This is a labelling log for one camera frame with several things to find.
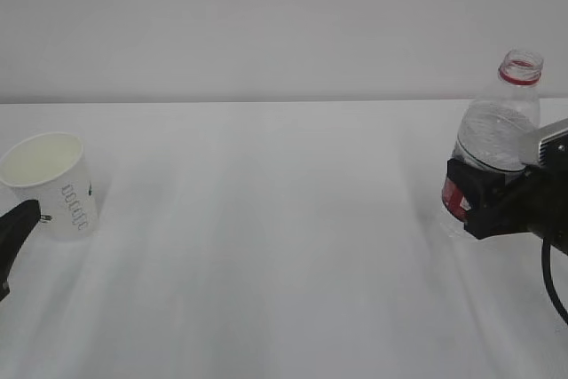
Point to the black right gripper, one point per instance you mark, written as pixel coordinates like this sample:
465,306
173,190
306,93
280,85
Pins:
493,203

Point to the white paper cup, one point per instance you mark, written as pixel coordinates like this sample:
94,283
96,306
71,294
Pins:
51,169

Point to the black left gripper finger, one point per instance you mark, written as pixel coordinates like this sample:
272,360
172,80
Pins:
16,225

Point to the clear plastic water bottle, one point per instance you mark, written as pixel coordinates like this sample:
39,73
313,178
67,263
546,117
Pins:
493,123

